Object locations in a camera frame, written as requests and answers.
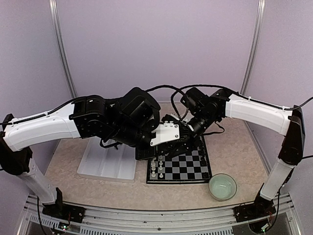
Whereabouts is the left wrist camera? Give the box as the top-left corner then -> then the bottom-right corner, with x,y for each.
150,122 -> 180,146

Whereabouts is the left aluminium frame post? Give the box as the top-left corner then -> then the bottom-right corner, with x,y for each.
49,0 -> 78,98

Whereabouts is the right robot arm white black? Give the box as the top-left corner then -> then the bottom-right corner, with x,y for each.
175,84 -> 305,217

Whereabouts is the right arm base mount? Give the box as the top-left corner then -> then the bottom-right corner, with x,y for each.
233,198 -> 276,222

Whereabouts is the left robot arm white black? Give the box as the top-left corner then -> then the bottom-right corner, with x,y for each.
0,87 -> 160,218

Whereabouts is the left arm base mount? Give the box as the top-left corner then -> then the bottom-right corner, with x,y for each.
43,202 -> 86,223

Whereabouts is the front aluminium rail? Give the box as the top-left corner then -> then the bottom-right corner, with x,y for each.
14,194 -> 303,235

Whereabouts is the black white chessboard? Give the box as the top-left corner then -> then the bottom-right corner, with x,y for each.
146,136 -> 212,184

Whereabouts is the white plastic compartment tray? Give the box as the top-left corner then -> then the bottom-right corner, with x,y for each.
77,137 -> 136,183

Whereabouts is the right aluminium frame post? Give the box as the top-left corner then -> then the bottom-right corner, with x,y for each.
239,0 -> 266,95

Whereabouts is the aluminium frame post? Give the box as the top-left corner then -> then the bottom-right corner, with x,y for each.
49,0 -> 78,98
239,0 -> 266,95

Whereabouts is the green glass bowl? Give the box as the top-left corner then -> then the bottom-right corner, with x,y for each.
208,173 -> 237,201

